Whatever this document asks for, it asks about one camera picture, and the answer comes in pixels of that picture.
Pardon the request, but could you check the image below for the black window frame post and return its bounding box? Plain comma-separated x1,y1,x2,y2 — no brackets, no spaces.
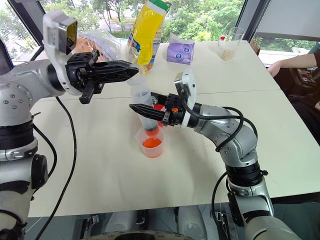
6,0,47,47

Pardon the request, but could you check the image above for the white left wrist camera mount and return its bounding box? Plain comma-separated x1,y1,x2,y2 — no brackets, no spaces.
42,9,81,96

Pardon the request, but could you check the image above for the yellow snack bag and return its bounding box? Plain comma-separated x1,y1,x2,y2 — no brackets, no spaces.
126,0,172,77

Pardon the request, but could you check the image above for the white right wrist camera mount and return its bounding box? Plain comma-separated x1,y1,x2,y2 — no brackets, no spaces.
174,71,199,131

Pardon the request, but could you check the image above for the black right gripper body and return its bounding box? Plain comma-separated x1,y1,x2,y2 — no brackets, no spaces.
161,93,187,128

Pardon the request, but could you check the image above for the purple tissue pack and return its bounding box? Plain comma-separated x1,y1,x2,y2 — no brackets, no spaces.
166,31,196,66

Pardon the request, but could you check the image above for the clear plastic bread bag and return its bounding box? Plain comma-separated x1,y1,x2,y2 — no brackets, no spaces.
74,30,134,66

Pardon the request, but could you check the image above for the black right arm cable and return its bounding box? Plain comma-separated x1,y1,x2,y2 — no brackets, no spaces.
183,98,259,227

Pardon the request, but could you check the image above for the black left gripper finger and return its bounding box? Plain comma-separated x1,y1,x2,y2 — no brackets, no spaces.
93,59,140,75
93,70,140,85

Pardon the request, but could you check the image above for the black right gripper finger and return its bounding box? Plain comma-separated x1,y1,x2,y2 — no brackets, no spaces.
149,91,168,106
129,104,166,122

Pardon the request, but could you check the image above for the clear measuring cylinder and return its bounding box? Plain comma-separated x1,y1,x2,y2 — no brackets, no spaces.
126,74,163,138

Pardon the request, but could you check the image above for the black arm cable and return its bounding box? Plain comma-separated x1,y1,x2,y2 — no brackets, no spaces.
31,96,78,240
183,98,259,227

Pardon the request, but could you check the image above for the grey roller blind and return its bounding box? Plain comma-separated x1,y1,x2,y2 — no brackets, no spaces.
254,0,320,43

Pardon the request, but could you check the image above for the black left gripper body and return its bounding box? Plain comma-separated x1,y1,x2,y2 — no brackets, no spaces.
65,49,105,105

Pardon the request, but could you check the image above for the tall clear glass with nuts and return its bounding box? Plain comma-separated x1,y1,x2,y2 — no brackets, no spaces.
217,27,245,62

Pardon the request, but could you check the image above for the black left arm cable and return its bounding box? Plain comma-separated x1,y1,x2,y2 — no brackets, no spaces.
31,96,78,240

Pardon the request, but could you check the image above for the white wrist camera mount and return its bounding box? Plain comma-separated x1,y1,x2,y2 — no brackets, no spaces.
174,71,199,131
42,9,81,96

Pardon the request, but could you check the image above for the bystander dark clothed body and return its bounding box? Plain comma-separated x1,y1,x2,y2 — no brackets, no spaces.
273,41,320,147

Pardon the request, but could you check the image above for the bystander bare hand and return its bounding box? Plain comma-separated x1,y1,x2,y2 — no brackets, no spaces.
267,61,284,79

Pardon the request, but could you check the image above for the dark monitor edge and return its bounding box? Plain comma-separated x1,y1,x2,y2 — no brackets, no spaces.
0,37,14,76

